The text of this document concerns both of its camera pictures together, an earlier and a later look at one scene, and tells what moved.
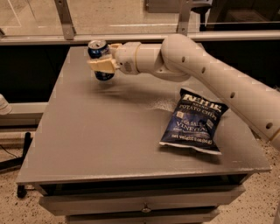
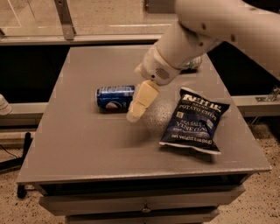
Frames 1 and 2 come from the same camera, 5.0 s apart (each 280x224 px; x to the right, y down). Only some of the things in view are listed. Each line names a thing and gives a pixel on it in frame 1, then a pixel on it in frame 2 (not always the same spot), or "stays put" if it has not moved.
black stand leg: [17, 163] stays put
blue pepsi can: [97, 49] to [114, 99]
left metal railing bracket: [65, 15] stays put
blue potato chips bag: [192, 124] stays put
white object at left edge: [5, 108] stays put
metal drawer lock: [146, 209] stays put
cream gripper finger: [103, 65] to [145, 93]
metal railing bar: [137, 38] stays put
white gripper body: [126, 58] to [155, 67]
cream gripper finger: [113, 47] to [138, 68]
